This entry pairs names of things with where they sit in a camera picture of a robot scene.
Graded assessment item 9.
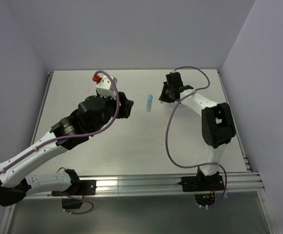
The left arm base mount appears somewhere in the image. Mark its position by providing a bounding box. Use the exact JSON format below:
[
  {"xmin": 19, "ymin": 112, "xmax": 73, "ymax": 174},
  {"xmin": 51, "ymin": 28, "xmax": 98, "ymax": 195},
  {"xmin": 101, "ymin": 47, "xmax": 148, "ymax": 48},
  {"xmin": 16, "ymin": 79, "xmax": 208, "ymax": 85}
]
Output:
[{"xmin": 51, "ymin": 180, "xmax": 97, "ymax": 215}]

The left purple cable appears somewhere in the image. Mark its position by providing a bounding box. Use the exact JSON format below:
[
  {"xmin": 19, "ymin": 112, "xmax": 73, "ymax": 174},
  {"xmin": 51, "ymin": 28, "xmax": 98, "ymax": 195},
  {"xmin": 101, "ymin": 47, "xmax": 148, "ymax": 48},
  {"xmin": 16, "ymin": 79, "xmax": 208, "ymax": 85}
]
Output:
[{"xmin": 0, "ymin": 70, "xmax": 121, "ymax": 215}]

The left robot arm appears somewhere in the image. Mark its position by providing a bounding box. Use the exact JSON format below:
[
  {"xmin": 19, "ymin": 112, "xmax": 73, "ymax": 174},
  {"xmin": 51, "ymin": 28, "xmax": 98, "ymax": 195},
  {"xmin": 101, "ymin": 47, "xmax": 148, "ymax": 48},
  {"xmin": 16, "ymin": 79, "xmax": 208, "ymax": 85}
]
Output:
[{"xmin": 0, "ymin": 92, "xmax": 134, "ymax": 207}]

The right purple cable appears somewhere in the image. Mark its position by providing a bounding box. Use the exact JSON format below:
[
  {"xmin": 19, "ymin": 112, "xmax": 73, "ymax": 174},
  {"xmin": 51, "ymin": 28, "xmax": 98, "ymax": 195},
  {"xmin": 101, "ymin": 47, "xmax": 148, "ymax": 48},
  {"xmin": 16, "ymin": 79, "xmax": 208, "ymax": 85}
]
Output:
[{"xmin": 165, "ymin": 66, "xmax": 228, "ymax": 208}]

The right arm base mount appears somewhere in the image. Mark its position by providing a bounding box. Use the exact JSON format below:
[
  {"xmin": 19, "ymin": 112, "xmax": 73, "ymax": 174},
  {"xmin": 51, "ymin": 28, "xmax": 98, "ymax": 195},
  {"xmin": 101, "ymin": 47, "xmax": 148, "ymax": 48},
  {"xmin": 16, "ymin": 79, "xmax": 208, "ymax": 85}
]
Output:
[{"xmin": 177, "ymin": 174, "xmax": 225, "ymax": 209}]

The light blue marker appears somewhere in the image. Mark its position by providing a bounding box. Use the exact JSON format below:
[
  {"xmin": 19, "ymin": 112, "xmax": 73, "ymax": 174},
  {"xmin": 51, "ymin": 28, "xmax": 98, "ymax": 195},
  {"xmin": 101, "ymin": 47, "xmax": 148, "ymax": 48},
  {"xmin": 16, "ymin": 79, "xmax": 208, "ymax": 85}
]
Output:
[{"xmin": 146, "ymin": 94, "xmax": 153, "ymax": 112}]

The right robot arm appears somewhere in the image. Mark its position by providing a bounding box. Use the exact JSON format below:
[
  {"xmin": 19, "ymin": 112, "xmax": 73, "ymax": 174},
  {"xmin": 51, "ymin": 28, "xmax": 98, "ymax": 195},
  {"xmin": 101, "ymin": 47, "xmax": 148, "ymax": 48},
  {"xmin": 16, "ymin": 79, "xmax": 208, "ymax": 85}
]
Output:
[{"xmin": 159, "ymin": 71, "xmax": 236, "ymax": 190}]

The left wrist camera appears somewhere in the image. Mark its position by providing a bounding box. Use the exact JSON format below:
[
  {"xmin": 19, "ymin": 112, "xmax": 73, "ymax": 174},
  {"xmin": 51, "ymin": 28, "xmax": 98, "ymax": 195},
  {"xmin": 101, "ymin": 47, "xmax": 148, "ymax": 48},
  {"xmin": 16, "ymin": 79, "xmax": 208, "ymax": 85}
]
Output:
[{"xmin": 92, "ymin": 75, "xmax": 116, "ymax": 99}]

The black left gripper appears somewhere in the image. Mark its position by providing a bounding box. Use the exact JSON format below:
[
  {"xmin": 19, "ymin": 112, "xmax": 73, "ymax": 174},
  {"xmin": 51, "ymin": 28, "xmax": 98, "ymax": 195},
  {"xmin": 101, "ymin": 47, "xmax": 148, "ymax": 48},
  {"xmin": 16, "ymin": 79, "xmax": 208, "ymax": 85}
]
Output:
[{"xmin": 90, "ymin": 91, "xmax": 134, "ymax": 135}]

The aluminium rail frame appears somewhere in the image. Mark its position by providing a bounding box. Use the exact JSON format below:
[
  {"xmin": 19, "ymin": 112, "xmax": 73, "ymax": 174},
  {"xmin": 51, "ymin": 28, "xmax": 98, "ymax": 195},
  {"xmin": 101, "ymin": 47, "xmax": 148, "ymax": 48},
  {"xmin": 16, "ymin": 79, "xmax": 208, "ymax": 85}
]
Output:
[{"xmin": 0, "ymin": 70, "xmax": 278, "ymax": 234}]

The purple cable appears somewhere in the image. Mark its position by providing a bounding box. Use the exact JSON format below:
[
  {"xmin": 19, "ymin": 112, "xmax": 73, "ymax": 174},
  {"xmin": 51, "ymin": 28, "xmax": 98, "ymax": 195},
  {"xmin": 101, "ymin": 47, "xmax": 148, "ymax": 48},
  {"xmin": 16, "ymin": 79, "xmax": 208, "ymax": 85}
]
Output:
[
  {"xmin": 0, "ymin": 70, "xmax": 121, "ymax": 215},
  {"xmin": 165, "ymin": 66, "xmax": 228, "ymax": 208}
]

